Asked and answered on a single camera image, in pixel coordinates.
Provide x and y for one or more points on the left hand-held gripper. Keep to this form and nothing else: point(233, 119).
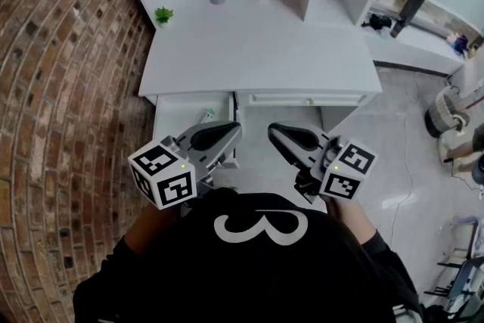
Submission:
point(166, 177)

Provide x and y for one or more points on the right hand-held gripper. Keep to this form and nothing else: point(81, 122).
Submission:
point(340, 181)

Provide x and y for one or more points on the green and white product box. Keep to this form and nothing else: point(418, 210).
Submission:
point(207, 116)

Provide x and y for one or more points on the deep white drawer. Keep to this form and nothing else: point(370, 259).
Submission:
point(177, 113)

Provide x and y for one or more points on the person's right forearm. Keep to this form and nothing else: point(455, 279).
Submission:
point(351, 223)

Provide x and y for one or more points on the person's left forearm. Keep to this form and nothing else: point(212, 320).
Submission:
point(151, 227)

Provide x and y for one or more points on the white desk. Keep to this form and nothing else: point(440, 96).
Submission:
point(257, 56)

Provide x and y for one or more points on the person's black printed shirt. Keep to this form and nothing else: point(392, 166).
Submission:
point(242, 268)

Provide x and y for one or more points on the small green potted plant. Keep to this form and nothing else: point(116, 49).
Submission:
point(163, 16)

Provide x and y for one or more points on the white window ledge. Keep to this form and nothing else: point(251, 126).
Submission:
point(416, 53)

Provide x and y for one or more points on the red broom stick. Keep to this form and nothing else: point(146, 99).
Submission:
point(474, 103)

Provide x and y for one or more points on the colourful small items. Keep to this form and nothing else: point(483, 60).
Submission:
point(461, 43)

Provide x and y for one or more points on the black metal frame chair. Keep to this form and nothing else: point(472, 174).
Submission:
point(453, 276)

